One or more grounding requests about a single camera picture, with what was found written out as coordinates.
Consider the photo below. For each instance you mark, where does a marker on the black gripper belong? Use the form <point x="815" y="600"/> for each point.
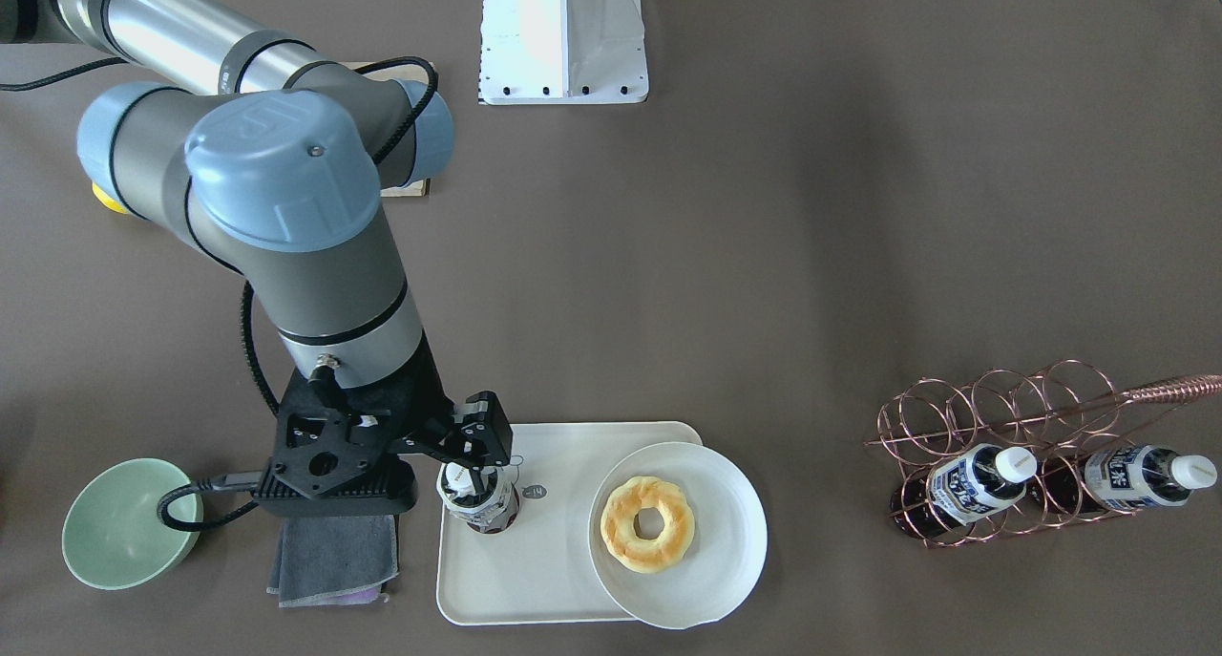
<point x="427" y="387"/>

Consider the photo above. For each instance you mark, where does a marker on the tea bottle white cap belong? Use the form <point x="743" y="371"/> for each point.
<point x="483" y="498"/>

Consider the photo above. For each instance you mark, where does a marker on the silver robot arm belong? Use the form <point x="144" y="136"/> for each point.
<point x="270" y="159"/>

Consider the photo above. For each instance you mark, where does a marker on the cream rectangular tray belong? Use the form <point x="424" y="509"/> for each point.
<point x="540" y="570"/>

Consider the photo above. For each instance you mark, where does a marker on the tea bottle front rack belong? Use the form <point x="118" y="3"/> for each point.
<point x="985" y="480"/>

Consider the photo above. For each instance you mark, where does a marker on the tea bottle rear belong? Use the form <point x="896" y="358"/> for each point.
<point x="1126" y="479"/>

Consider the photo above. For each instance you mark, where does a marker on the folded grey cloth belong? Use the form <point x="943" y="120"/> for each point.
<point x="334" y="560"/>

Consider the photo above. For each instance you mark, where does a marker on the white round plate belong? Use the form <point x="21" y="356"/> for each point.
<point x="722" y="564"/>

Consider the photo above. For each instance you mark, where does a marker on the green bowl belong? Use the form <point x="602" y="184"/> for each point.
<point x="112" y="537"/>

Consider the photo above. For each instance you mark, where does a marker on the whole lemon lower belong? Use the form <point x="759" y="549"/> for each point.
<point x="111" y="203"/>

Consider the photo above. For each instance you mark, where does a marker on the glazed ring donut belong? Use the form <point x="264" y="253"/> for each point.
<point x="647" y="524"/>

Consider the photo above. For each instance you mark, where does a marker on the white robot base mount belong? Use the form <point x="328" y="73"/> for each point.
<point x="562" y="52"/>

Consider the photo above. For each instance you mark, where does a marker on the copper wire bottle rack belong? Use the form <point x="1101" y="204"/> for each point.
<point x="1067" y="410"/>

